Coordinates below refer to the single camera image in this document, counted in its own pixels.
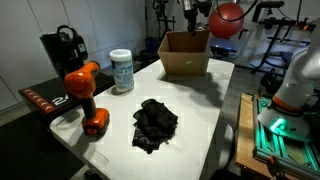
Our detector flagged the black corrugated cable hose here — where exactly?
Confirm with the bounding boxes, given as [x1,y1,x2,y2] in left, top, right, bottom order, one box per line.
[213,0,260,24]

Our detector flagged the orange cordless drill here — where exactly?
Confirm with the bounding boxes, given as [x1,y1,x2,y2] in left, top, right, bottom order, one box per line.
[64,61,110,136]

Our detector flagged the red exercise ball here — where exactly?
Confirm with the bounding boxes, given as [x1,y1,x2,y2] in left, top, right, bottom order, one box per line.
[209,3,244,38]

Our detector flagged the brown cardboard box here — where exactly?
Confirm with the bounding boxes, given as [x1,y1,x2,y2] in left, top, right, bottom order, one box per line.
[158,30,210,76]

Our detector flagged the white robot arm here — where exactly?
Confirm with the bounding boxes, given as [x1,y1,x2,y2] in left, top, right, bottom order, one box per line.
[258,23,320,138]

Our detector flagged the white cabinet doors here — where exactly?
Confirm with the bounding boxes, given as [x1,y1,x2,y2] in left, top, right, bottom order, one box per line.
[0,0,148,113]

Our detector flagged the wooden base board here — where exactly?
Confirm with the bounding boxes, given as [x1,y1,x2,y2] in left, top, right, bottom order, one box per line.
[234,93,272,180]

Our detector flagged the black crumpled cloth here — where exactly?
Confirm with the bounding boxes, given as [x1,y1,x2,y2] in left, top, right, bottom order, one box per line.
[132,99,178,154]

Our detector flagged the white wipes canister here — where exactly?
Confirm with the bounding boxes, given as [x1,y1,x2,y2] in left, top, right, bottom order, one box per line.
[109,49,134,92]

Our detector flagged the black exercise machine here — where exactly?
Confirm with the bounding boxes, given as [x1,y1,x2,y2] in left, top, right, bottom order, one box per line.
[250,1,319,74]

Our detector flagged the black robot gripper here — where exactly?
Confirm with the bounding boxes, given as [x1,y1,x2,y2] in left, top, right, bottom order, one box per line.
[182,0,199,36]

